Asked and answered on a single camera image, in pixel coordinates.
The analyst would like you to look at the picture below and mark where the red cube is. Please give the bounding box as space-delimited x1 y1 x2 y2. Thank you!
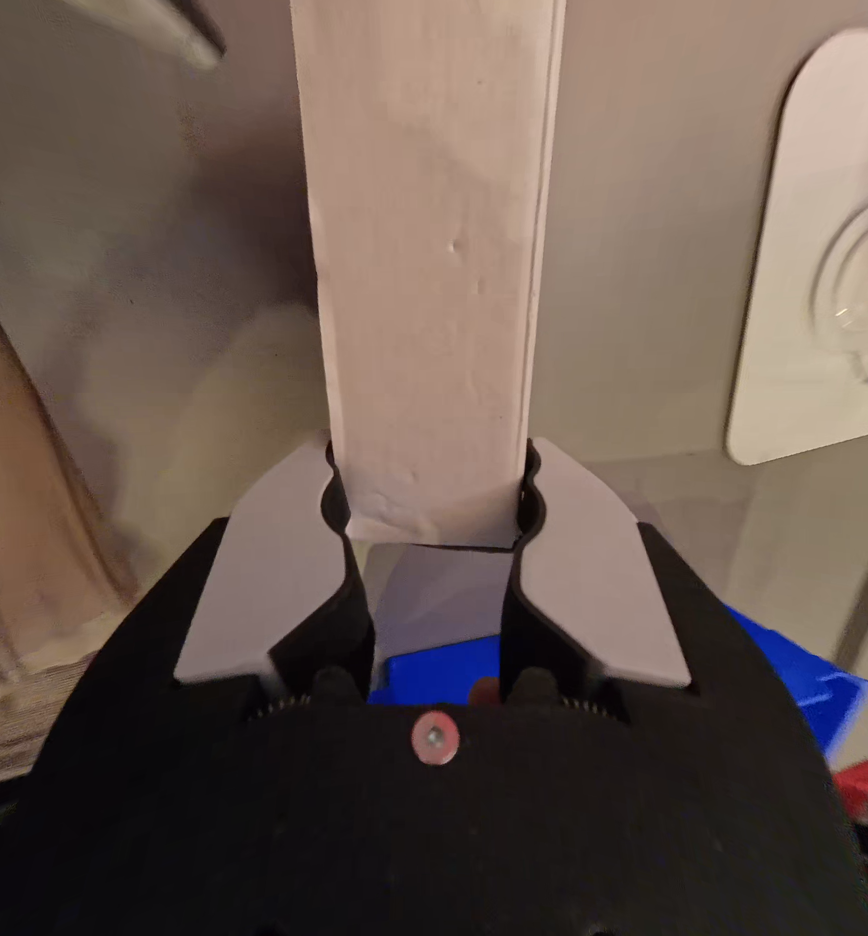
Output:
831 759 868 814

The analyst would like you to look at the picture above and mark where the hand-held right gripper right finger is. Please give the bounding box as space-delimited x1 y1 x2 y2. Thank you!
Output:
500 436 693 690

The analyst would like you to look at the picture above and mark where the white instruction sign stand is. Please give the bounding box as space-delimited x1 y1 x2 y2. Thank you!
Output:
725 24 868 467

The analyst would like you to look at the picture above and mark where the blue plastic bin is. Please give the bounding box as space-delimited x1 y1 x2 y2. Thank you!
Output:
367 605 868 758

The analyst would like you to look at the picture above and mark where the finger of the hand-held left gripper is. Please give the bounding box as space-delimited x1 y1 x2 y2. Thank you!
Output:
61 0 228 72

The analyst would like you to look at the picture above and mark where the white cardboard mailer box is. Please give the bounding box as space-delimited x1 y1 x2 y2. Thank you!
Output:
290 0 568 551

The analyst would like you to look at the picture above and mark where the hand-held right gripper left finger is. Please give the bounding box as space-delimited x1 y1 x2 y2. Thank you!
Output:
174 437 376 690

